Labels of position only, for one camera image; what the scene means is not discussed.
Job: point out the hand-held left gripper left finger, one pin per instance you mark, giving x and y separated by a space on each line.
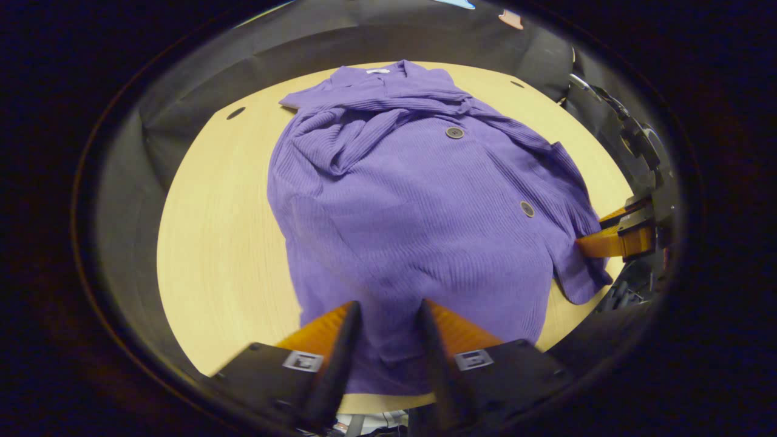
331 376

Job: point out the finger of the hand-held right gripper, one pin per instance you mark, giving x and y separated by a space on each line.
625 215
607 244

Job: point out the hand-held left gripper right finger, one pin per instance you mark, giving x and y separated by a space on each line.
440 376

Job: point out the purple knit cardigan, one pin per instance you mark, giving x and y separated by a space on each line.
413 243

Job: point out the black backdrop cloth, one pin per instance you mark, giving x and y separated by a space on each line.
182 91

